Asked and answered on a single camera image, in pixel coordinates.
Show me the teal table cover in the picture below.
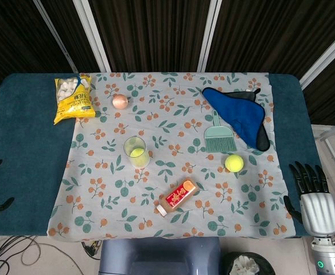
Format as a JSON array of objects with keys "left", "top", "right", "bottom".
[{"left": 0, "top": 72, "right": 329, "bottom": 239}]

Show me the floral tablecloth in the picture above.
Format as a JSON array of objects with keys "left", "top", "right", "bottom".
[{"left": 46, "top": 71, "right": 289, "bottom": 240}]

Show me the crumpled white paper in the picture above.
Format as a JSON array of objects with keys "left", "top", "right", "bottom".
[{"left": 231, "top": 254, "right": 262, "bottom": 275}]

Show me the black floor cable bundle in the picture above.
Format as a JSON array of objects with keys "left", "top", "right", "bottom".
[{"left": 0, "top": 234, "right": 48, "bottom": 275}]

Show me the yellow marshmallow bag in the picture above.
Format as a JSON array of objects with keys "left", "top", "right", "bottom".
[{"left": 53, "top": 73, "right": 96, "bottom": 125}]

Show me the yellow tennis ball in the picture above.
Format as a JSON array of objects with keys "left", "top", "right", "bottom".
[
  {"left": 224, "top": 154, "right": 245, "bottom": 172},
  {"left": 129, "top": 147, "right": 146, "bottom": 162}
]

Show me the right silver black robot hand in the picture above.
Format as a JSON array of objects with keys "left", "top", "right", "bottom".
[{"left": 283, "top": 162, "right": 335, "bottom": 237}]

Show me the clear plastic cup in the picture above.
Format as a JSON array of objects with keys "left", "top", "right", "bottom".
[{"left": 123, "top": 136, "right": 151, "bottom": 169}]

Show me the black trash bin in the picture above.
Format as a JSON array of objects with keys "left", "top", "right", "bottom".
[{"left": 221, "top": 251, "right": 276, "bottom": 275}]

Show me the bottle with red label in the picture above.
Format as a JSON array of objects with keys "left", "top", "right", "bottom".
[{"left": 155, "top": 176, "right": 200, "bottom": 217}]

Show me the green small hand broom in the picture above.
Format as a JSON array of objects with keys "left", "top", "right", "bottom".
[{"left": 204, "top": 109, "right": 237, "bottom": 153}]

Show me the blue cloth mitt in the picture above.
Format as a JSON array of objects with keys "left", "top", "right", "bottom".
[{"left": 201, "top": 87, "right": 266, "bottom": 150}]

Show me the blue-grey robot torso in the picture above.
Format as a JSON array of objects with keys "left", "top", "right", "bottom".
[{"left": 98, "top": 237, "right": 221, "bottom": 275}]

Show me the white metal frame post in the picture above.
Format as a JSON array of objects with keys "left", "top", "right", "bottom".
[
  {"left": 298, "top": 26, "right": 335, "bottom": 89},
  {"left": 33, "top": 0, "right": 80, "bottom": 74},
  {"left": 196, "top": 0, "right": 223, "bottom": 73},
  {"left": 72, "top": 0, "right": 111, "bottom": 73}
]

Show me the brown onion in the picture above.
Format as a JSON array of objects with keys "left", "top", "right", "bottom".
[{"left": 112, "top": 93, "right": 133, "bottom": 110}]

